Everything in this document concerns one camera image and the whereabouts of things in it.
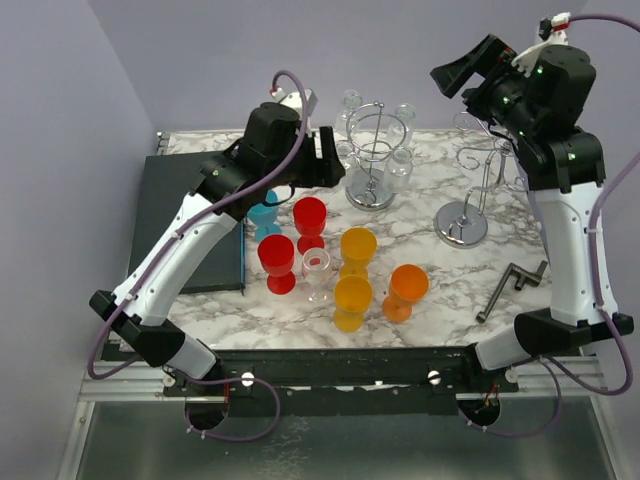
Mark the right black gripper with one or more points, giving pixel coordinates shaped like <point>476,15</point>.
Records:
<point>492,53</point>

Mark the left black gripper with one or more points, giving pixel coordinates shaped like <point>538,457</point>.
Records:
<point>324,171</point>

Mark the red plastic wine glass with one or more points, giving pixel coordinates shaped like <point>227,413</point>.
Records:
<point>310,215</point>
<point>277,256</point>

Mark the blue plastic wine glass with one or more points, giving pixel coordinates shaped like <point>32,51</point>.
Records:
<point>265,217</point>

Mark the clear wine glass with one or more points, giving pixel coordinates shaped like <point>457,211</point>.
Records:
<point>317,270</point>

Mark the yellow-orange wine glass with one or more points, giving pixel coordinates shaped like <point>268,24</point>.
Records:
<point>353,296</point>

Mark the dark orange wine glass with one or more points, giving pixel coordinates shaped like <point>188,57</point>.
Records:
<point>408,285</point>

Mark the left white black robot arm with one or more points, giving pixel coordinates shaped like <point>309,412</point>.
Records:
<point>275,150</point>

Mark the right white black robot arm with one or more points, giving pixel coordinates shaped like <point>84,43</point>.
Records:
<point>537,97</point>

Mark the chrome bottle rack centre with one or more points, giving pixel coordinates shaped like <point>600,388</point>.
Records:
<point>366,131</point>

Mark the orange standing plastic wine glass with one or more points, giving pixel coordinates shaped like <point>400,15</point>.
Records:
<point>357,246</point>

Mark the chrome wine glass rack right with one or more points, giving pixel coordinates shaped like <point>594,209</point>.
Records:
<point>463,224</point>

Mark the clear glass bottle front left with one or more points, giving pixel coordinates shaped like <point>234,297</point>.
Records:
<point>346,155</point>

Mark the clear glass bottle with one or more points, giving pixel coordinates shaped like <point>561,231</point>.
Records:
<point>350,101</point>
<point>346,155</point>
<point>398,170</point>
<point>401,125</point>

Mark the clear glass bottle back left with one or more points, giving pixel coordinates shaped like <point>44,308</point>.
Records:
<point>350,101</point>

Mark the clear glass bottle front right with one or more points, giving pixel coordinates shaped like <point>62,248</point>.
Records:
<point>398,170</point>

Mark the clear glass bottle back right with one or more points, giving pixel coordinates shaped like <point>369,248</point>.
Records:
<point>401,125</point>

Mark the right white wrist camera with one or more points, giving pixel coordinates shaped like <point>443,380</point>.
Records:
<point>551,31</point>

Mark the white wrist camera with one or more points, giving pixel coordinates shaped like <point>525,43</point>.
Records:
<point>551,31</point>
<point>293,101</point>

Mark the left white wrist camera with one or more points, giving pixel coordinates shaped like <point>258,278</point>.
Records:
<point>293,101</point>

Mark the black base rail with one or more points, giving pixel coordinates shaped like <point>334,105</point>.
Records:
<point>345,382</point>

